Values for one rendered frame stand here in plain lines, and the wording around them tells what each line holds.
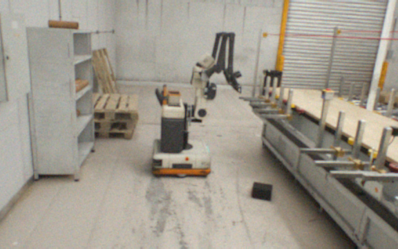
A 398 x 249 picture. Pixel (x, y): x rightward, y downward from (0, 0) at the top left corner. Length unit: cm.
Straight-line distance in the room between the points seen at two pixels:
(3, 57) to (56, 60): 90
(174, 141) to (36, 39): 168
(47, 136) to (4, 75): 117
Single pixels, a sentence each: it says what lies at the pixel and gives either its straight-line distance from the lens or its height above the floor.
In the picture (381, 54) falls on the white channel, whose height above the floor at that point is 150.
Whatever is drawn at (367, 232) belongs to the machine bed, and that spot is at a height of 24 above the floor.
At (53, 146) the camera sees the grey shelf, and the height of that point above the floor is 39.
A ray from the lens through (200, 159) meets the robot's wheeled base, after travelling 367.
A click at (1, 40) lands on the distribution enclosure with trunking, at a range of 261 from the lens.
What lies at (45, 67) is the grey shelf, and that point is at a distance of 348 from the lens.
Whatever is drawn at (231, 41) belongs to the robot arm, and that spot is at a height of 154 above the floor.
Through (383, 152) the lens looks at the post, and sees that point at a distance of 225.
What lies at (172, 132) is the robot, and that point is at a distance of 358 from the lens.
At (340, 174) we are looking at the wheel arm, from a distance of 212.
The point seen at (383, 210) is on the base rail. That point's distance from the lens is 223.
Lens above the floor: 160
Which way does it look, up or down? 16 degrees down
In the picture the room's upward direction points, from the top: 4 degrees clockwise
